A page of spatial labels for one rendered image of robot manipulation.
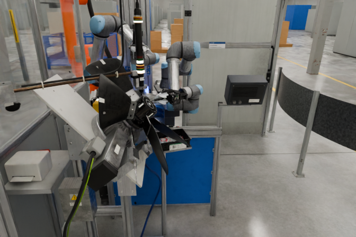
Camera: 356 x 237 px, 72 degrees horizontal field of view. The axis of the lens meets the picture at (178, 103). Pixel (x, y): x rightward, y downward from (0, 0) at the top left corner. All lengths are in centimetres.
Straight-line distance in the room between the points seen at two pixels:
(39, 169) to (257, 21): 275
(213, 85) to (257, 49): 71
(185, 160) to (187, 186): 25
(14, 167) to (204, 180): 135
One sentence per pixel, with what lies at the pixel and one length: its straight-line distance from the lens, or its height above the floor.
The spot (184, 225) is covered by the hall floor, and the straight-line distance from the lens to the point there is 228.
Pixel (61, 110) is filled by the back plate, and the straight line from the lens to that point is 123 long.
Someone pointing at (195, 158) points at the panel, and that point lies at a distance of 199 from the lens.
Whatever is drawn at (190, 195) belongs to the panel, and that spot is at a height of 22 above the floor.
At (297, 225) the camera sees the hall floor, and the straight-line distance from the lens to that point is 250.
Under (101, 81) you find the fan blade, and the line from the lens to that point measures 104.
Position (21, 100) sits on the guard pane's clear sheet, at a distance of 171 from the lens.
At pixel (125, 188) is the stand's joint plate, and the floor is 76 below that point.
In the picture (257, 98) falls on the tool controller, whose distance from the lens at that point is 182.
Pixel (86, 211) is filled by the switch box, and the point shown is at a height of 69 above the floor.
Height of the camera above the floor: 168
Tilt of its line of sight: 21 degrees down
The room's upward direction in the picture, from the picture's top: straight up
